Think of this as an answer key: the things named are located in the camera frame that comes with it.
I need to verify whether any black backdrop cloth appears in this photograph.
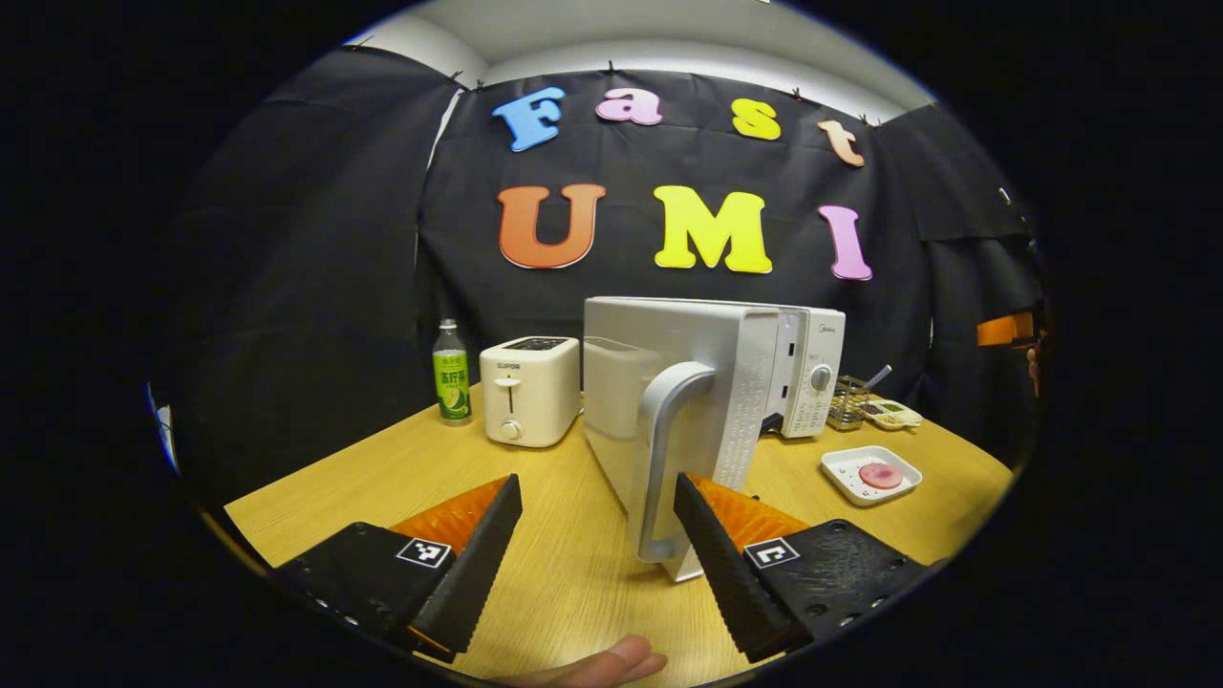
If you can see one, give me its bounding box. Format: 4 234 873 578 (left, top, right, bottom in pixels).
158 43 1047 507

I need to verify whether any cream white toaster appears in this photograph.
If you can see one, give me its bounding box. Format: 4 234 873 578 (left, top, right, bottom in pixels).
480 336 582 448

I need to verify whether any row of black cloth clips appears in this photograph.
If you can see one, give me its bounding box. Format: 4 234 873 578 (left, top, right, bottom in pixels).
349 36 875 127

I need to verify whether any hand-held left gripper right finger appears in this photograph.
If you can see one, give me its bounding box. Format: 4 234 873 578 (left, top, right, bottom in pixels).
672 471 930 665

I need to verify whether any white square plate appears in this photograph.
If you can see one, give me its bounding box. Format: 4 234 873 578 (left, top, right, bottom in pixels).
822 445 924 506

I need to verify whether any green label drink bottle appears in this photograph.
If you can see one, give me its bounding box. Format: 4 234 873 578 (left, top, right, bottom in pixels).
432 318 473 427

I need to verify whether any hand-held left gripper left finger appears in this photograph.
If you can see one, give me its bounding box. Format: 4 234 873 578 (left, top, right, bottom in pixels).
272 473 525 665

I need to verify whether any white microwave oven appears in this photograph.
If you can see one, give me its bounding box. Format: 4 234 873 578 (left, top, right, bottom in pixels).
583 296 847 582

